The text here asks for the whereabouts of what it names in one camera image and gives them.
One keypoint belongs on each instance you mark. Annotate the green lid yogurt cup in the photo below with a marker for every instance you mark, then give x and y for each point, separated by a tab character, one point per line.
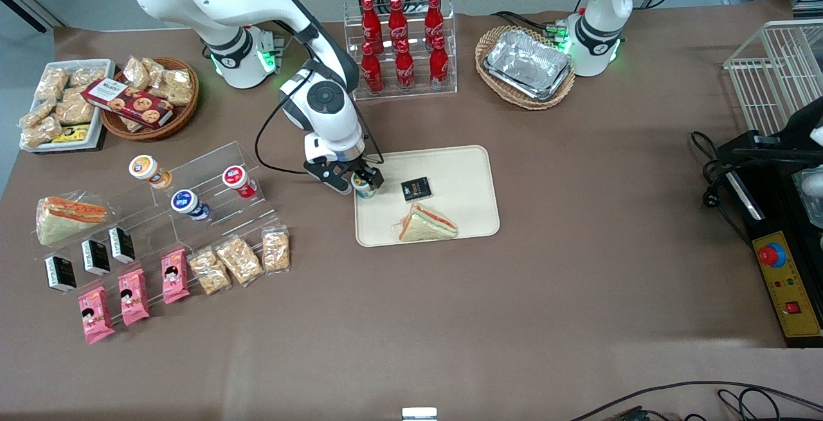
363	188

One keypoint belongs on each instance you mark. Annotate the wrapped triangle sandwich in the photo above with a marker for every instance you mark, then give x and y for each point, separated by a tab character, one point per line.
67	218
427	225

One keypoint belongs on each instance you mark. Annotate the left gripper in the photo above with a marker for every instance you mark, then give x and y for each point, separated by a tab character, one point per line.
802	126

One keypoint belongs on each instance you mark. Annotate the silver machine bar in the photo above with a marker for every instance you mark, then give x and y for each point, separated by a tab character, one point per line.
746	196

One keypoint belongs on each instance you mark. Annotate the red emergency stop button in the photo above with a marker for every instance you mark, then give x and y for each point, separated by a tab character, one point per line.
769	254

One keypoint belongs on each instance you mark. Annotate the clear bag beige snack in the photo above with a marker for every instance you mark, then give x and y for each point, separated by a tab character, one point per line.
132	124
136	72
37	114
179	87
239	260
87	77
76	111
209	271
154	69
276	249
51	83
42	132

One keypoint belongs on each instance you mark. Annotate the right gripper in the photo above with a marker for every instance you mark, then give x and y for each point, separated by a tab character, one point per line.
358	165

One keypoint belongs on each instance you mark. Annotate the beige serving tray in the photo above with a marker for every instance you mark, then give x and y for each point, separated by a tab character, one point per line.
463	177

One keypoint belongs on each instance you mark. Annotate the clear acrylic step stand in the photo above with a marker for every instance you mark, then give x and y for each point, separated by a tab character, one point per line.
231	213

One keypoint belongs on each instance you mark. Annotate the pink snack pack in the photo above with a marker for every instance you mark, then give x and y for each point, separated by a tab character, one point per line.
175	276
96	315
134	297

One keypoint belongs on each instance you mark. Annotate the yellow snack pack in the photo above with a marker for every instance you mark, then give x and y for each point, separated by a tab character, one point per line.
71	134

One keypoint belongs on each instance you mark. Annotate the black yellow-panel sealing machine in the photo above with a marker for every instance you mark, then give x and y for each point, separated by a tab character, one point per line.
771	228

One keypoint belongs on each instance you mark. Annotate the brown table cover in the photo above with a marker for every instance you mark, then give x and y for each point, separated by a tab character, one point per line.
578	247

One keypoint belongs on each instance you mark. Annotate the orange lid yogurt cup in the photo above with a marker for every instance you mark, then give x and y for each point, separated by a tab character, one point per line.
144	168

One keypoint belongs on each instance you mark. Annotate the red cola bottle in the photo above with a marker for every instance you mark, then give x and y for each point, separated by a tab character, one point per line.
439	64
434	19
404	71
371	22
398	22
371	74

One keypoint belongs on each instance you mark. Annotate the clear acrylic bottle rack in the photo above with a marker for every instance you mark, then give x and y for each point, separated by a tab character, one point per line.
411	96

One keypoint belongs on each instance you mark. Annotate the clear plastic container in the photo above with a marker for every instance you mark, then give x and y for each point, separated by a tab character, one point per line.
811	202

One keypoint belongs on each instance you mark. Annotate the red rocker switch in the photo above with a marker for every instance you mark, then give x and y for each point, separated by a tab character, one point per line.
792	308

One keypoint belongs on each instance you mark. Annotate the aluminium foil tray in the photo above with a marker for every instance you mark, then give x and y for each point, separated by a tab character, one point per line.
527	64

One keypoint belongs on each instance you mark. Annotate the light wicker basket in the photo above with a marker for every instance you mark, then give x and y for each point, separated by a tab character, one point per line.
488	45

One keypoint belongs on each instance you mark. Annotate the red lid gum bottle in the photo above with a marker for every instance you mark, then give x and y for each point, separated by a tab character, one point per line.
236	178

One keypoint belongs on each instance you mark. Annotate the black white small box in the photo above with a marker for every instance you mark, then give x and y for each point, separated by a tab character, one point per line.
122	245
96	257
61	273

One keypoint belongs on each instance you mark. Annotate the dark red cookie box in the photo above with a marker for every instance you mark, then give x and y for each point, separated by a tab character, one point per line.
128	103

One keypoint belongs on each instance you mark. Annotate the blue lid gum bottle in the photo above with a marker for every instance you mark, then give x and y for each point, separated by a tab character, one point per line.
185	203

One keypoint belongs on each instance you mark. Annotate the white rectangular snack tray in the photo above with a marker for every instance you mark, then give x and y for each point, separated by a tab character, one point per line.
90	63

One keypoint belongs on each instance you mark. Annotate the black gold-print small box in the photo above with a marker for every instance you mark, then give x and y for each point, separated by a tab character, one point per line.
416	189

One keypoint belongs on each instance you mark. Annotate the dark brown wicker basket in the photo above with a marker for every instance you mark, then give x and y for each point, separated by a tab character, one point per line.
173	119

